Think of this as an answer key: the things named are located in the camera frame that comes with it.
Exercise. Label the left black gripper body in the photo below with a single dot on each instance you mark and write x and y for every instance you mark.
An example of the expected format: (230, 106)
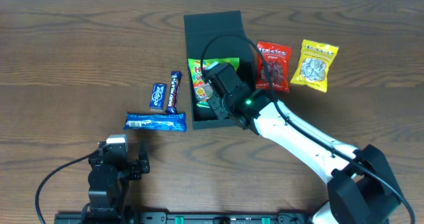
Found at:
(133, 168)

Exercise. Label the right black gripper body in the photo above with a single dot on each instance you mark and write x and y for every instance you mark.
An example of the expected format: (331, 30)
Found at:
(218, 106)

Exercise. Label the Haribo gummy worms bag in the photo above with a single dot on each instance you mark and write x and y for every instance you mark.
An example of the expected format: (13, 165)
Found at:
(203, 90)

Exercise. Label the blue Oreo cookie pack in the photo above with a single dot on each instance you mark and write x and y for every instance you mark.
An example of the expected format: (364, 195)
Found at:
(157, 122)

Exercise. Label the Dairy Milk chocolate bar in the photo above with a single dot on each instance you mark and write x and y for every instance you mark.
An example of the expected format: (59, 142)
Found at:
(174, 89)

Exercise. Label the red Hacks candy bag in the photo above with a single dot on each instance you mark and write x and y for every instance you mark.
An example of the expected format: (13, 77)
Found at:
(277, 58)

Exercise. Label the blue Eclipse mints box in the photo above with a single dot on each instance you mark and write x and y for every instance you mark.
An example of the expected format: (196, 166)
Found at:
(158, 96)

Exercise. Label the yellow Hacks candy bag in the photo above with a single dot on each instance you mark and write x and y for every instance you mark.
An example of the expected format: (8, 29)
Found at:
(314, 63)

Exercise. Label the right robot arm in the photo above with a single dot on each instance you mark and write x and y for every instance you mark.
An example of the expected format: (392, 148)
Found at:
(360, 183)

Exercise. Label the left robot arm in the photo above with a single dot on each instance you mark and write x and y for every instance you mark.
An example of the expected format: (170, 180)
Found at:
(111, 172)

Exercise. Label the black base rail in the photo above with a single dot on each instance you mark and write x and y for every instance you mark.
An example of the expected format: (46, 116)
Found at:
(185, 218)

